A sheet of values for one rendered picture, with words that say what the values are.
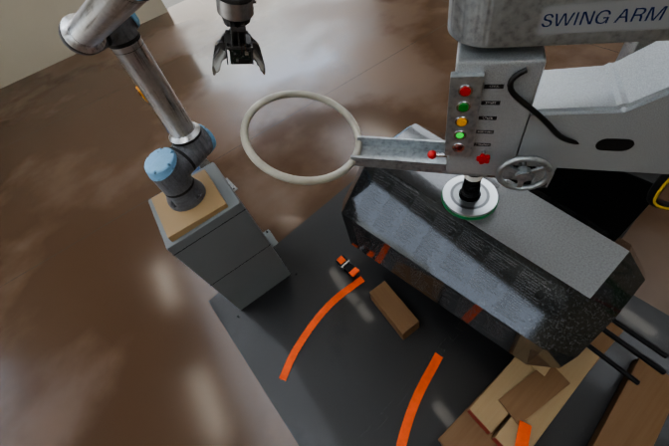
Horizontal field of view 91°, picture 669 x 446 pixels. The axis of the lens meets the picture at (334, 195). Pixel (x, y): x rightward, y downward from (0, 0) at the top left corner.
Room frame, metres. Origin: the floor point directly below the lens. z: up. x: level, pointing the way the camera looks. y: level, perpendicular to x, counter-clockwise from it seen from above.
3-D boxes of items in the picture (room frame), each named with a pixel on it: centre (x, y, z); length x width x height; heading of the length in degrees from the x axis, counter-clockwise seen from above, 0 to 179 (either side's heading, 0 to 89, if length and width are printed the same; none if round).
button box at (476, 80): (0.68, -0.41, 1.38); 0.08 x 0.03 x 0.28; 60
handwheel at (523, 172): (0.58, -0.57, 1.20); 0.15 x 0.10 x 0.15; 60
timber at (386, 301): (0.67, -0.12, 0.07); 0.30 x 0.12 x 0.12; 20
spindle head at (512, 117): (0.70, -0.60, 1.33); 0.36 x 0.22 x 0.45; 60
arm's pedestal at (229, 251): (1.25, 0.71, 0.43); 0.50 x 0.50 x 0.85; 21
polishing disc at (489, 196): (0.74, -0.53, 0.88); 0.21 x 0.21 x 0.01
